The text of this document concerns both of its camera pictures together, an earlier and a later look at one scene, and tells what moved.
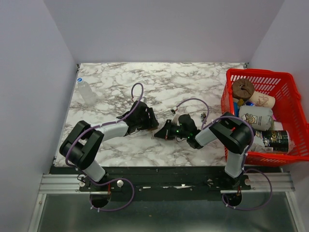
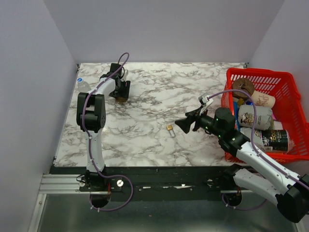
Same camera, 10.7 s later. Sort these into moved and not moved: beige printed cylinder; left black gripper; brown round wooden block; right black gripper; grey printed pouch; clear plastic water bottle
Moved: right black gripper; left black gripper
Not moved: clear plastic water bottle; brown round wooden block; beige printed cylinder; grey printed pouch
